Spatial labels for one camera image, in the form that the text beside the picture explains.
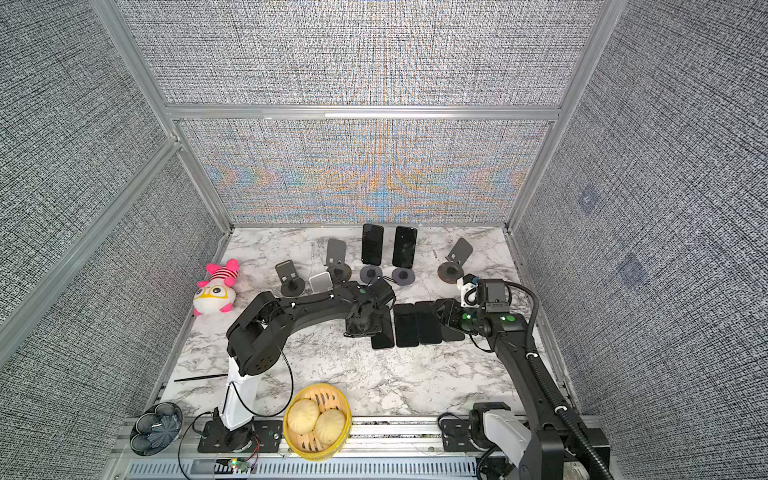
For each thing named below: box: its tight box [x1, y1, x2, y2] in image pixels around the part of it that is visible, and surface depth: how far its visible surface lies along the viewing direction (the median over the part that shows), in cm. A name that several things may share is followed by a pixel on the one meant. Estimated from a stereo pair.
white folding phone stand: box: [308, 271, 334, 294], surface depth 94 cm
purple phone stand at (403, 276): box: [392, 267, 416, 286], surface depth 107 cm
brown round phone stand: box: [326, 239, 352, 285], surface depth 102 cm
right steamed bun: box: [315, 408, 345, 445], surface depth 71 cm
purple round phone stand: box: [360, 265, 383, 285], surface depth 108 cm
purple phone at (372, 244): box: [362, 223, 384, 266], surface depth 100 cm
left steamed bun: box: [287, 398, 321, 434], surface depth 72 cm
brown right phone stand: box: [437, 238, 473, 284], surface depth 102 cm
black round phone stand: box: [275, 259, 305, 297], surface depth 100 cm
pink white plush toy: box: [193, 258, 240, 317], surface depth 94 cm
